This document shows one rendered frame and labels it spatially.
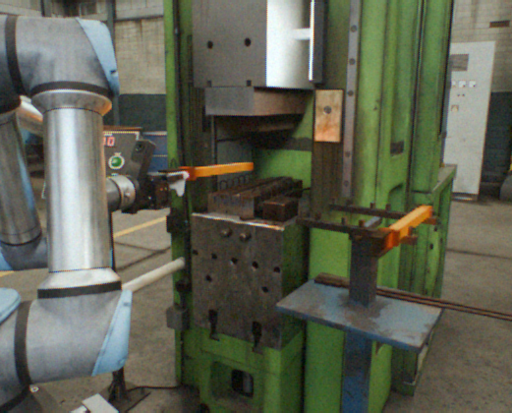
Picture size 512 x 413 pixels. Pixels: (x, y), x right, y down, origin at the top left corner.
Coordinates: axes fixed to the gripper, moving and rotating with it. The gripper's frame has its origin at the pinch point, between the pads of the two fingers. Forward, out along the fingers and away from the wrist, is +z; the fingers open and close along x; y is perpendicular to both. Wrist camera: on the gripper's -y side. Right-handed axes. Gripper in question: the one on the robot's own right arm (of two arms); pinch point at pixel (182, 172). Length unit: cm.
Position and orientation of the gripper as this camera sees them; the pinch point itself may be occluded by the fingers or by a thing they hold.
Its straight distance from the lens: 117.3
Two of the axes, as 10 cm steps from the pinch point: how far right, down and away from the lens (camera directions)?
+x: 8.7, 1.0, -4.8
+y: 0.0, 9.8, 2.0
